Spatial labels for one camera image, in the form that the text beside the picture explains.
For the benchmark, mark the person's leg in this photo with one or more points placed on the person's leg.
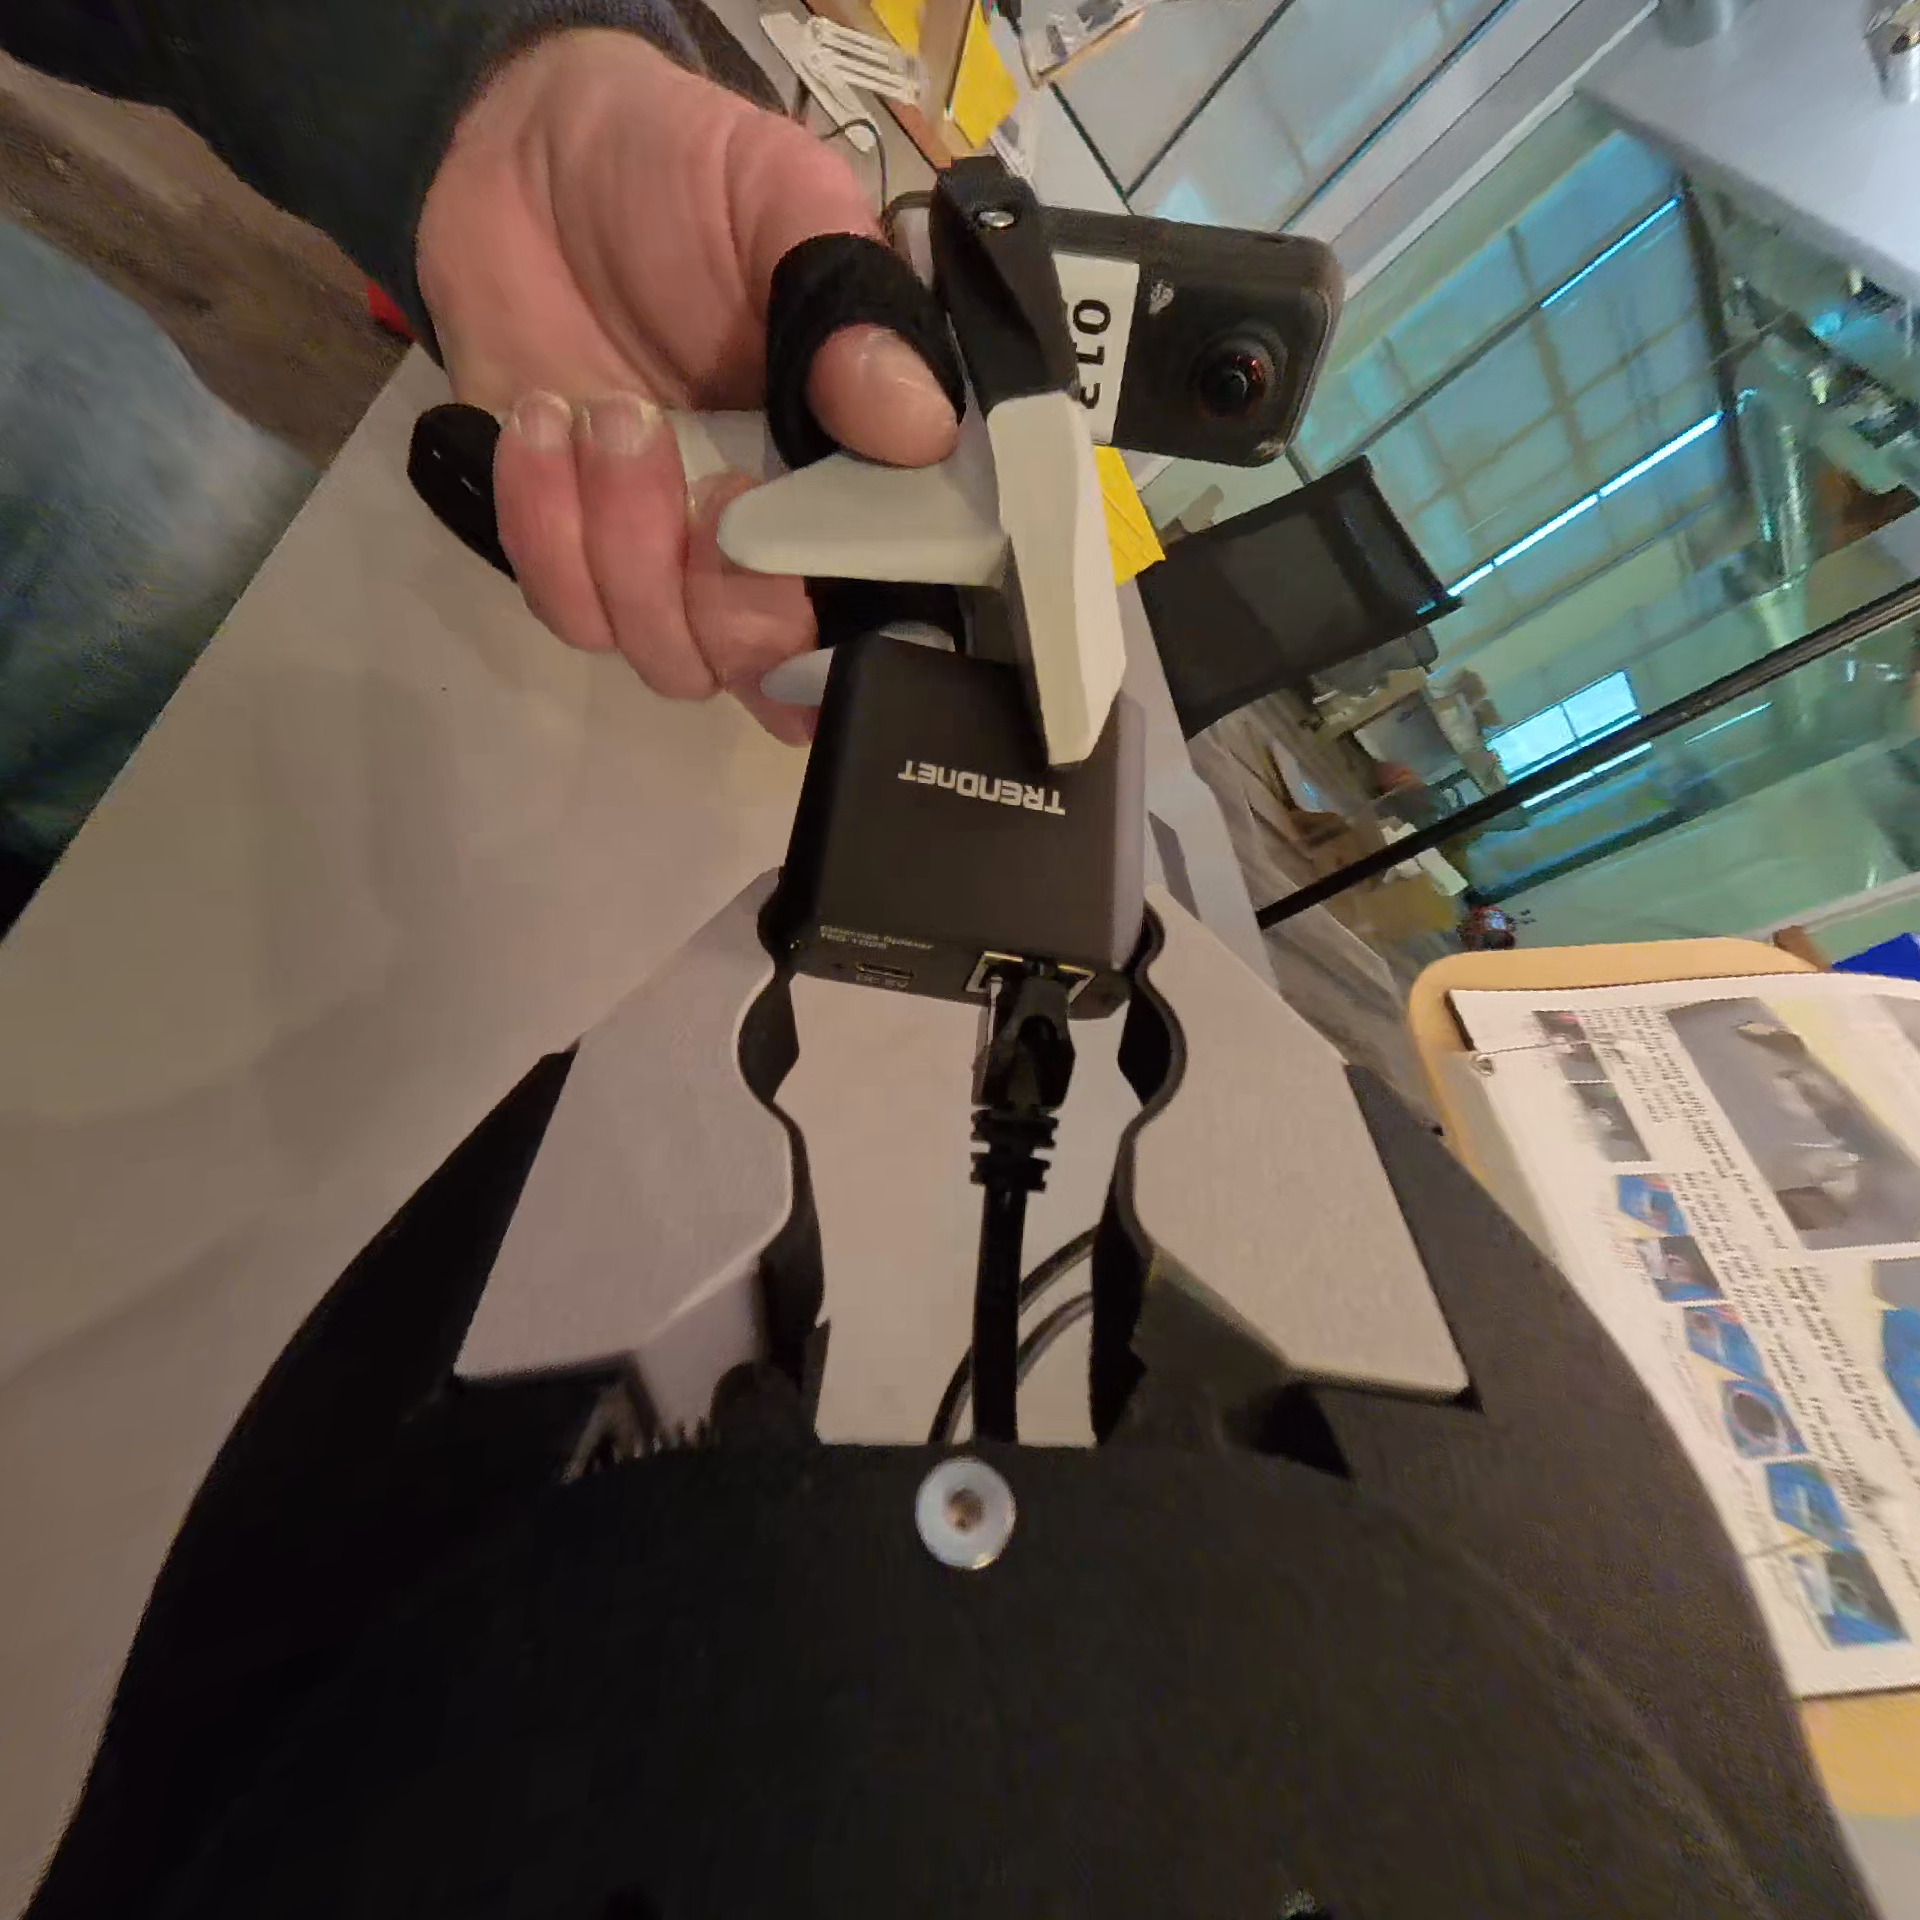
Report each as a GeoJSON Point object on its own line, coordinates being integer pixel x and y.
{"type": "Point", "coordinates": [119, 524]}

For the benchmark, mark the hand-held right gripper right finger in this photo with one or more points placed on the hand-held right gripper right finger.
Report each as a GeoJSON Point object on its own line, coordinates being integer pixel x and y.
{"type": "Point", "coordinates": [1289, 1200]}

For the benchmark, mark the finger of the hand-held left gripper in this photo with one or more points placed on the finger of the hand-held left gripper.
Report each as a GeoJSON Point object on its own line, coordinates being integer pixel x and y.
{"type": "Point", "coordinates": [1073, 598]}

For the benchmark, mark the wooden instruction board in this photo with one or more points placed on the wooden instruction board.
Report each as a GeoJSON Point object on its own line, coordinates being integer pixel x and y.
{"type": "Point", "coordinates": [1723, 1276]}

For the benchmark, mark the black network switch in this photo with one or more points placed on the black network switch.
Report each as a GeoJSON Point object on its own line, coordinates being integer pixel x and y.
{"type": "Point", "coordinates": [961, 838]}

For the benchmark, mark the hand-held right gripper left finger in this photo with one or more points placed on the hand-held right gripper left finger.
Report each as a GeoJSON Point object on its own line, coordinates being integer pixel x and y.
{"type": "Point", "coordinates": [629, 1200]}

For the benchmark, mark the person's left hand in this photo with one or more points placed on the person's left hand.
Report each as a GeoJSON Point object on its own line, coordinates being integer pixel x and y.
{"type": "Point", "coordinates": [599, 224]}

